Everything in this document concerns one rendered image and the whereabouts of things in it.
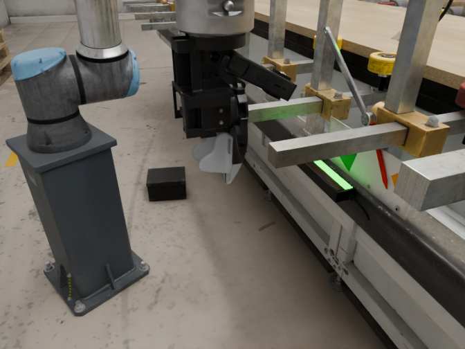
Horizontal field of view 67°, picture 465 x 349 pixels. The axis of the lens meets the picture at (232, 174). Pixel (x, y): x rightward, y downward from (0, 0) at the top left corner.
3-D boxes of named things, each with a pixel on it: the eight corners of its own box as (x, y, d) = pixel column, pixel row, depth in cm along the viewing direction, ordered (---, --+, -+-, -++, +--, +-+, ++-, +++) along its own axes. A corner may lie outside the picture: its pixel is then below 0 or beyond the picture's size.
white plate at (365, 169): (403, 221, 63) (418, 172, 58) (323, 155, 84) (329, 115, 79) (405, 220, 63) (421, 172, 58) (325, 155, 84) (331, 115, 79)
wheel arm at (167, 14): (135, 21, 195) (134, 13, 193) (135, 21, 198) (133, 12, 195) (211, 17, 207) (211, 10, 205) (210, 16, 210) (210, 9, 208)
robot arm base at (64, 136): (41, 160, 103) (32, 128, 97) (19, 140, 114) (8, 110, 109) (102, 139, 114) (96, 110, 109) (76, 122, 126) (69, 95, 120)
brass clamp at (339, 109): (326, 122, 79) (330, 101, 77) (297, 102, 90) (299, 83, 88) (350, 119, 81) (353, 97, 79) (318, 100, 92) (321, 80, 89)
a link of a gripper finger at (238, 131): (223, 154, 51) (222, 95, 46) (234, 151, 51) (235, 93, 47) (234, 169, 47) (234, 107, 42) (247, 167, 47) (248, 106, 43)
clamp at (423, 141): (417, 159, 58) (426, 131, 55) (365, 127, 69) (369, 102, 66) (444, 154, 59) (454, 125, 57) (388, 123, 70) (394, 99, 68)
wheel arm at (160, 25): (142, 32, 176) (141, 23, 173) (141, 31, 178) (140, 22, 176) (225, 28, 188) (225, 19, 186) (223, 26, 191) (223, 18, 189)
